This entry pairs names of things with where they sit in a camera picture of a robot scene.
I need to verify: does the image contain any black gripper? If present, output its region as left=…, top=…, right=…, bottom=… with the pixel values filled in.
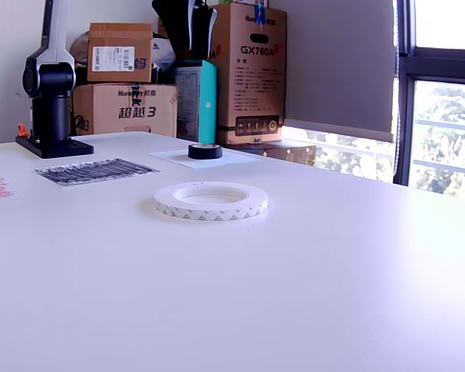
left=151, top=0, right=218, bottom=60

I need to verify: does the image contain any black tape roll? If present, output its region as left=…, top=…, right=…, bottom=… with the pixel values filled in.
left=188, top=143, right=223, bottom=160

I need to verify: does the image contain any white tape roll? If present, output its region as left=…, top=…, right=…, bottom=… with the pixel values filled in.
left=153, top=181, right=269, bottom=224

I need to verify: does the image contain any white bag triangle logo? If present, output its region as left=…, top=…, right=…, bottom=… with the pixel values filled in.
left=151, top=36, right=177, bottom=65

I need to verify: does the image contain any teal box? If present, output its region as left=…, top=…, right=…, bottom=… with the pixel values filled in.
left=173, top=60, right=218, bottom=143

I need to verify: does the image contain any small cardboard box white label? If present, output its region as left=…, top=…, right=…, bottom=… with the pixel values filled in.
left=87, top=22, right=154, bottom=83

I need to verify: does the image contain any tall GX760A cardboard box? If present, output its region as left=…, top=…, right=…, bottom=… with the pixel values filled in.
left=208, top=2, right=288, bottom=145

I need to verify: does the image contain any beige crumpled bag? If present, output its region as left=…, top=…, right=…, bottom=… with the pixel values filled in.
left=69, top=30, right=91, bottom=59

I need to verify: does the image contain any wide cardboard box blue print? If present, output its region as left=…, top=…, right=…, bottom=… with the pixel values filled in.
left=71, top=84, right=178, bottom=137

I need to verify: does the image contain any blank white paper sheet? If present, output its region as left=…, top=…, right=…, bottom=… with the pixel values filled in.
left=146, top=146, right=263, bottom=170

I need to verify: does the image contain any grey roller blind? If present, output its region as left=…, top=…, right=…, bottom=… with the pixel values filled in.
left=267, top=0, right=396, bottom=143

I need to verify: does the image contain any dark printed box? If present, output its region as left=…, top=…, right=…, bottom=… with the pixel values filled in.
left=251, top=139, right=318, bottom=167

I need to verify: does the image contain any black scribbled paper sheet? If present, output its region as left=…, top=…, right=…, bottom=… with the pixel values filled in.
left=33, top=157, right=160, bottom=187

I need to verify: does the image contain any black base cable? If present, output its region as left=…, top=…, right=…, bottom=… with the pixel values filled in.
left=69, top=112, right=90, bottom=135

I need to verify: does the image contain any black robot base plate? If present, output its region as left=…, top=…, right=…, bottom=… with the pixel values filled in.
left=15, top=135, right=95, bottom=160

